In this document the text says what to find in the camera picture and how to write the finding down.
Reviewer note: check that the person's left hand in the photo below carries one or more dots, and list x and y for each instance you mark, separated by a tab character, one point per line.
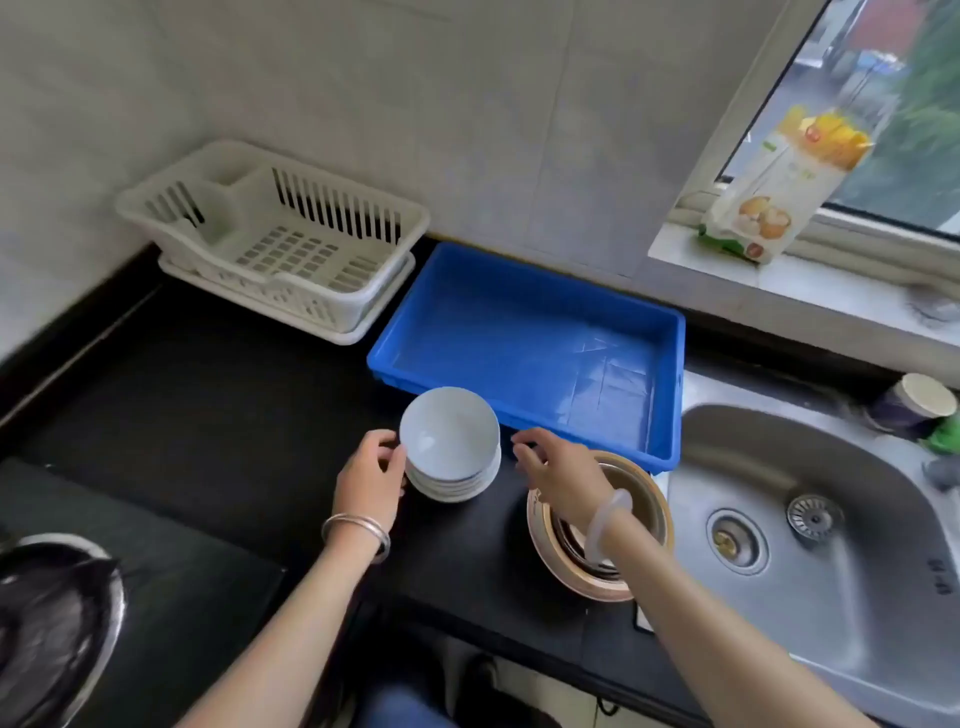
367	484

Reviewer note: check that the person's right hand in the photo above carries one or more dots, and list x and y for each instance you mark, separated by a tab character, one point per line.
566	480

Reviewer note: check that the person's left thumb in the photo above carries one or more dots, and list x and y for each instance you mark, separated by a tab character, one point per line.
399	472

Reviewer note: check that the person's right thumb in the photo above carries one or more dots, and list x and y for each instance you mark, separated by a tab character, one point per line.
525	461

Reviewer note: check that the stack of white bowls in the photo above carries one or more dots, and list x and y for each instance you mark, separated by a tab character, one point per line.
450	431

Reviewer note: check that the person's right forearm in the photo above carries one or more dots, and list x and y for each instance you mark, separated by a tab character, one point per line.
705	630

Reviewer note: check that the person's left forearm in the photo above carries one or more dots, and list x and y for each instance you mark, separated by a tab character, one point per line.
300	630

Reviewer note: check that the white jade bangle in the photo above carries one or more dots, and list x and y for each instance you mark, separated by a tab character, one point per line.
600	525

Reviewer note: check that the large gold-rimmed plate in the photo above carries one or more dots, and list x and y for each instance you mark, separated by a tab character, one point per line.
551	559

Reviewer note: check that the blue plastic tray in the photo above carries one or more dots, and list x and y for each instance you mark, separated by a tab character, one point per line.
525	345

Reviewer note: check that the gold-rimmed bowl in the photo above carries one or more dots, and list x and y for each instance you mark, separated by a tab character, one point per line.
645	487

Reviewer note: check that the person's blue jeans leg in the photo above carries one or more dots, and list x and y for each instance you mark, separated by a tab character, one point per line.
401	711

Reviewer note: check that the black glass stove top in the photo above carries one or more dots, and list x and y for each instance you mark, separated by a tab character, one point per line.
165	585

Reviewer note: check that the white plastic dish rack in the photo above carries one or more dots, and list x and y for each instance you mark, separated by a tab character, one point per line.
277	232

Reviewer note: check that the metal sink strainer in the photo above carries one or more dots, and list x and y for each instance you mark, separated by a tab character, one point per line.
814	517

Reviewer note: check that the stainless steel sink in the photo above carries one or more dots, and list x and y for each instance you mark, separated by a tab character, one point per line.
825	600

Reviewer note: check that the white and orange food packet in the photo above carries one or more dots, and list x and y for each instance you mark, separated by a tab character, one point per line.
787	187

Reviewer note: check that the dark cup with white lid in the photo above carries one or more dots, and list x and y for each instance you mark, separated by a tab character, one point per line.
911	405

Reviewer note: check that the green sponge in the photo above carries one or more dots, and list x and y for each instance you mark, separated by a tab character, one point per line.
946	436

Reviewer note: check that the white window frame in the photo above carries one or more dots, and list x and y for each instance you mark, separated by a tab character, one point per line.
757	112

